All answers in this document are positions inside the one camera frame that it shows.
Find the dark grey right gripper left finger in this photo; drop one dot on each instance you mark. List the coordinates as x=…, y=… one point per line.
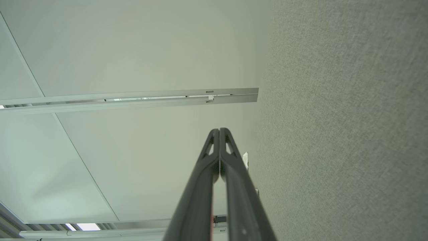
x=197, y=201

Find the white paper tag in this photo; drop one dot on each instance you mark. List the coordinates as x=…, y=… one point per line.
x=245, y=160

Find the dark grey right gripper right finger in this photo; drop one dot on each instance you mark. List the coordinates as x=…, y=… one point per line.
x=244, y=207

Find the aluminium frame post with clip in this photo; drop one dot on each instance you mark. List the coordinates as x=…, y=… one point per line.
x=133, y=102

